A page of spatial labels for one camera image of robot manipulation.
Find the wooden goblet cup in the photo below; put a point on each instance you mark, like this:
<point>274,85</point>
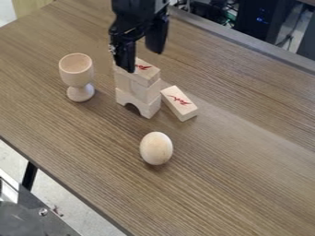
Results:
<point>76,75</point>

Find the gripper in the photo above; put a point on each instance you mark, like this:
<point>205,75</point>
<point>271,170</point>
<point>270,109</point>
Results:
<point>135,21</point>

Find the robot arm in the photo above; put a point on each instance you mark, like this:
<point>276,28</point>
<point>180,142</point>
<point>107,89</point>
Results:
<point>137,4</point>

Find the wooden egg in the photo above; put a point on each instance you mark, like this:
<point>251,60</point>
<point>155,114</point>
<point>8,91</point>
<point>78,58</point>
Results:
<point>156,148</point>

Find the wooden arch block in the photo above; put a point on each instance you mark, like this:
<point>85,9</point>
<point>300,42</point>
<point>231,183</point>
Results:
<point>148,106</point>

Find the wooden block with red mark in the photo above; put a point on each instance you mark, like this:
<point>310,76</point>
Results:
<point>144,73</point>
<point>179,103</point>

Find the plain wooden block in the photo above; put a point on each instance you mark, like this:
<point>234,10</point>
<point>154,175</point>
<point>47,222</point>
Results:
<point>141,91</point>

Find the black computer case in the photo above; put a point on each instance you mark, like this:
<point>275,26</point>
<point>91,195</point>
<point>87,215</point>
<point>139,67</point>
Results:
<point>258,17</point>

